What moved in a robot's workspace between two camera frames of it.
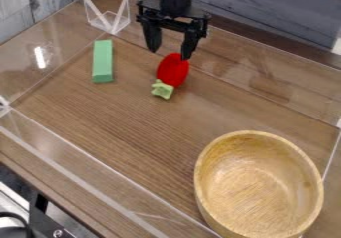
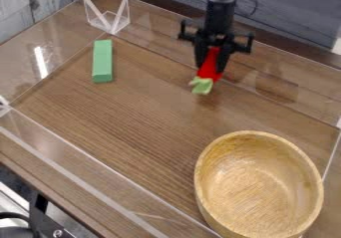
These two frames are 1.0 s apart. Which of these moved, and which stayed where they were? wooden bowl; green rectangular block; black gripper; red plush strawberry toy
Moved: red plush strawberry toy; black gripper
Stayed: green rectangular block; wooden bowl
